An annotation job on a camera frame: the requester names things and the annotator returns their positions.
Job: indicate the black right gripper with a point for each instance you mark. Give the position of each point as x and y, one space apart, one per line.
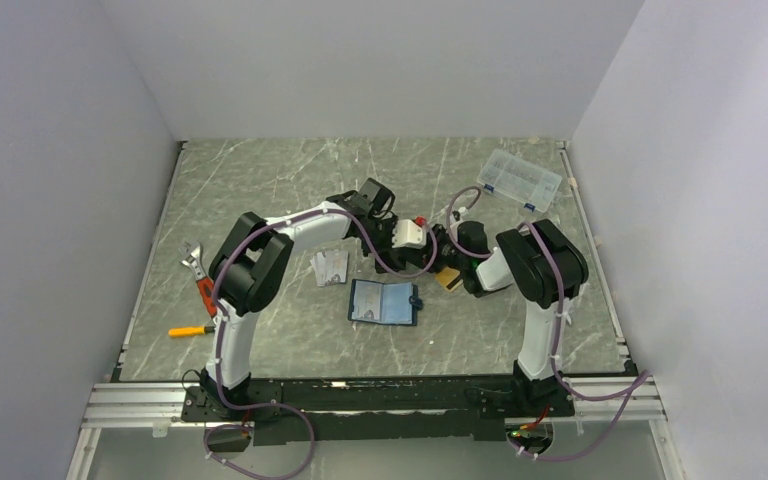
441 234

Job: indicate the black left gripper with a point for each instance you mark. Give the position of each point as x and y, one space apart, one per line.
387 247

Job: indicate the blue leather card holder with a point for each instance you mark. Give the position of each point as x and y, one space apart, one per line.
401 304

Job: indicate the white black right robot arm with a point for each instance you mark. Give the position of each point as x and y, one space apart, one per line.
547 269

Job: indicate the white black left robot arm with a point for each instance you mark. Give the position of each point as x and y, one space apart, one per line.
250 265

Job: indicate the clear plastic organizer box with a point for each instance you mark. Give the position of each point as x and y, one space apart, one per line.
526 184

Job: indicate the red utility knife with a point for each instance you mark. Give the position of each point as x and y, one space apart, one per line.
191 257

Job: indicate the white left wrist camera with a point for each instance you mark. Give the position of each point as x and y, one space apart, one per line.
408 233

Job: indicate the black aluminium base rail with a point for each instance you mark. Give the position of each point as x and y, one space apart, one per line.
483 408

